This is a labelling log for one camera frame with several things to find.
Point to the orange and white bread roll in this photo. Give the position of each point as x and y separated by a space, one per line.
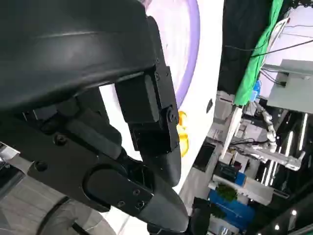
184 140

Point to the black table grommet hole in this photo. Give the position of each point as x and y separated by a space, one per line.
209 105

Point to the pale grey machine housing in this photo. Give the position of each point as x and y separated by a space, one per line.
291 83

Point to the green cloth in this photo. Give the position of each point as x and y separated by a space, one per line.
259 61

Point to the blue box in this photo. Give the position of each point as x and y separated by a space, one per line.
234 210

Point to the small green shrub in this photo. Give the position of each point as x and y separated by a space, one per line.
227 193

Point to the lilac plate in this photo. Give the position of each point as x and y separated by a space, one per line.
182 49

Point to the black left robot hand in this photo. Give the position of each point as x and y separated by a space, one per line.
73 49

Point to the black curtain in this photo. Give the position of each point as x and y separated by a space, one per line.
237 24

